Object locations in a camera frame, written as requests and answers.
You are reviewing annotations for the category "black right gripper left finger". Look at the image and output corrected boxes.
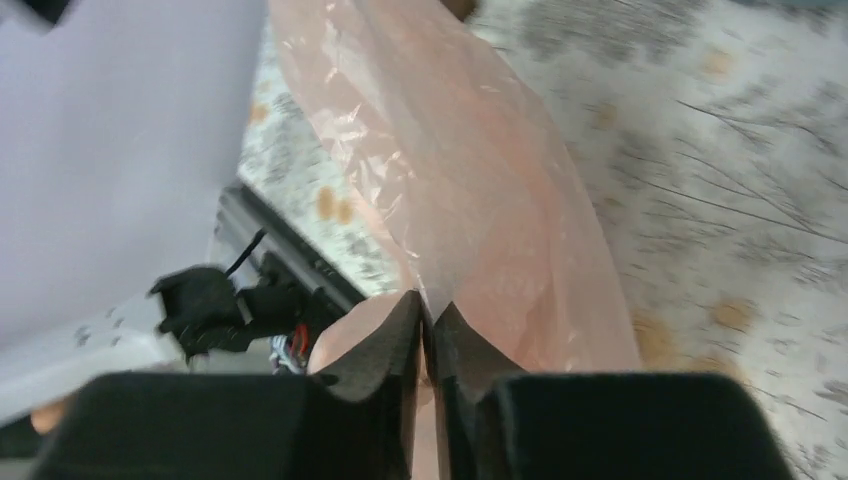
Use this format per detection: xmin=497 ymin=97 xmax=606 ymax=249
xmin=30 ymin=291 xmax=422 ymax=479

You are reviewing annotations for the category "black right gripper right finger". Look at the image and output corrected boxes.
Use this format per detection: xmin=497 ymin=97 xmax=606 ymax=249
xmin=430 ymin=306 xmax=792 ymax=480

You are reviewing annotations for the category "pink plastic trash bag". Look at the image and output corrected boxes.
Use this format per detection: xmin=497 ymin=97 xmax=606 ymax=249
xmin=270 ymin=1 xmax=640 ymax=479

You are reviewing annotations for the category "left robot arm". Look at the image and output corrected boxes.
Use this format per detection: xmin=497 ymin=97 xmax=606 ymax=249
xmin=1 ymin=265 xmax=313 ymax=425

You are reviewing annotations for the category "floral table mat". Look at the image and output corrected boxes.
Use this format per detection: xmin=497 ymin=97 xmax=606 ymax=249
xmin=239 ymin=1 xmax=847 ymax=479

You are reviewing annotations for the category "dark brown wooden block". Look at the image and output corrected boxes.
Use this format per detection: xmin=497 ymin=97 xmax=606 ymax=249
xmin=440 ymin=0 xmax=478 ymax=22

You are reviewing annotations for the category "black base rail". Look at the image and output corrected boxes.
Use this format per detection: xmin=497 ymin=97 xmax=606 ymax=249
xmin=215 ymin=182 xmax=365 ymax=313

